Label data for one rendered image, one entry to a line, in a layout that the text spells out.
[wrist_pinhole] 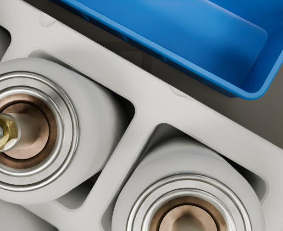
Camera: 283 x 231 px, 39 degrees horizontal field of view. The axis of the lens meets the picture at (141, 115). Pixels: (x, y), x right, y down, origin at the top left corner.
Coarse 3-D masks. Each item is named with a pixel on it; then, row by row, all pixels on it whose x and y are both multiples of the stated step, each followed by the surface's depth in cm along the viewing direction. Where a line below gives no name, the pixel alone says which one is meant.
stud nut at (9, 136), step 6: (0, 120) 22; (6, 120) 22; (6, 126) 21; (12, 126) 22; (6, 132) 21; (12, 132) 22; (6, 138) 21; (12, 138) 22; (0, 144) 21; (6, 144) 22
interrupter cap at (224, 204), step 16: (176, 176) 24; (192, 176) 24; (208, 176) 24; (144, 192) 24; (160, 192) 24; (176, 192) 24; (192, 192) 24; (208, 192) 24; (224, 192) 24; (144, 208) 24; (160, 208) 24; (176, 208) 24; (192, 208) 24; (208, 208) 24; (224, 208) 24; (240, 208) 24; (128, 224) 24; (144, 224) 24; (160, 224) 24; (208, 224) 24; (224, 224) 24; (240, 224) 24
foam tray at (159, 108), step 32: (0, 0) 33; (32, 32) 33; (64, 32) 32; (64, 64) 41; (96, 64) 32; (128, 64) 32; (128, 96) 32; (160, 96) 32; (128, 128) 32; (160, 128) 43; (192, 128) 32; (224, 128) 31; (128, 160) 32; (256, 160) 31; (96, 192) 32; (256, 192) 33; (64, 224) 32; (96, 224) 32
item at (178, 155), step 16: (160, 144) 38; (176, 144) 33; (192, 144) 33; (144, 160) 31; (160, 160) 25; (176, 160) 25; (192, 160) 25; (208, 160) 25; (224, 160) 28; (144, 176) 25; (160, 176) 24; (224, 176) 24; (240, 176) 25; (128, 192) 25; (240, 192) 24; (128, 208) 25; (256, 208) 24; (112, 224) 25; (256, 224) 24
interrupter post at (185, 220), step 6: (186, 216) 24; (174, 222) 24; (180, 222) 23; (186, 222) 23; (192, 222) 23; (198, 222) 24; (174, 228) 23; (180, 228) 22; (186, 228) 22; (192, 228) 22; (198, 228) 22; (204, 228) 23
